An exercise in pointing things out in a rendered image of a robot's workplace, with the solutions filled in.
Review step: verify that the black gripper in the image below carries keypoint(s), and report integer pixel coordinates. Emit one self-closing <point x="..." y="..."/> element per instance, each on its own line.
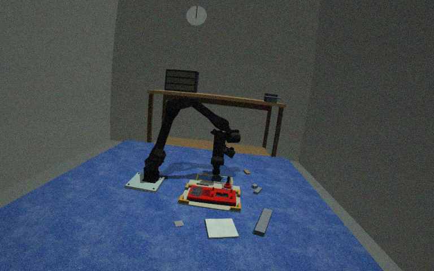
<point x="217" y="159"/>

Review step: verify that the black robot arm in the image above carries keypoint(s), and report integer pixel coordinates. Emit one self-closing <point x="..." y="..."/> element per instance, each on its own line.
<point x="173" y="106"/>

